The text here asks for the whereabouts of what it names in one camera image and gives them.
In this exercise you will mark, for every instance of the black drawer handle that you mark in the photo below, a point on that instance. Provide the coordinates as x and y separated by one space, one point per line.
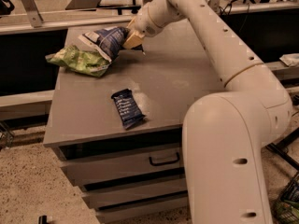
165 161

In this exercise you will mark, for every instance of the dark blue snack bar wrapper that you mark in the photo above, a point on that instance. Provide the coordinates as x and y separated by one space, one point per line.
127 107

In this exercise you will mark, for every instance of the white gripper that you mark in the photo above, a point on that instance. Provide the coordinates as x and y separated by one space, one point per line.
144 25

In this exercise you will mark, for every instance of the blue chip bag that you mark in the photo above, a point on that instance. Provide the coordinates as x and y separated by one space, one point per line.
108 41

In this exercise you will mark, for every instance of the green jalapeno chip bag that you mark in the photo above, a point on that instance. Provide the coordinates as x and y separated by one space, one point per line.
89 63

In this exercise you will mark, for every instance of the metal railing frame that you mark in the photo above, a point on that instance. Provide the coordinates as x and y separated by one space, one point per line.
51 15

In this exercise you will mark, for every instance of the wire basket with items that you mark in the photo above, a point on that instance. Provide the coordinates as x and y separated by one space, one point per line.
286 207

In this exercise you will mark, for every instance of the black tripod leg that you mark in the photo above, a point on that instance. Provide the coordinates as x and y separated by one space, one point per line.
281 148

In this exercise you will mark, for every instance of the grey drawer cabinet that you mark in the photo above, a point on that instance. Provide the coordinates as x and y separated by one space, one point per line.
118 136

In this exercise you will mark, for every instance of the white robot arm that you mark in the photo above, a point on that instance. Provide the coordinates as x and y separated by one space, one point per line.
223 133

